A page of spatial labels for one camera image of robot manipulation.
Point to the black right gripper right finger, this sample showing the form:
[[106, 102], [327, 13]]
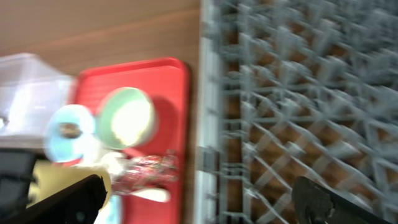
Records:
[[315, 204]]

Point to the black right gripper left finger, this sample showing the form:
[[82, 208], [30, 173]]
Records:
[[78, 203]]

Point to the yellow plastic cup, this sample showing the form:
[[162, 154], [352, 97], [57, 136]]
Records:
[[52, 178]]

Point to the white plastic spoon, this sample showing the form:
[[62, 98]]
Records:
[[153, 194]]

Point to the red snack wrapper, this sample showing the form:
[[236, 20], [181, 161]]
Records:
[[146, 171]]

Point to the white tissue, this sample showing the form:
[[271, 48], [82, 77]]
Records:
[[99, 157]]

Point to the grey dishwasher rack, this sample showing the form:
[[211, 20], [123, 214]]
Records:
[[295, 88]]

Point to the light blue bowl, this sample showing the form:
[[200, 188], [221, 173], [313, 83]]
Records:
[[60, 149]]

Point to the black plastic bin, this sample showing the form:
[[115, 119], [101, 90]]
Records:
[[17, 166]]

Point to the brown food scrap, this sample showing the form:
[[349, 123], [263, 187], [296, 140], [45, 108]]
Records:
[[69, 130]]

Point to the green bowl with rice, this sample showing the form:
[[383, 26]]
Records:
[[126, 118]]

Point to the clear plastic bin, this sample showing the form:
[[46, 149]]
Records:
[[31, 91]]

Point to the red plastic tray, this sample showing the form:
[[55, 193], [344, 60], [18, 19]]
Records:
[[167, 82]]

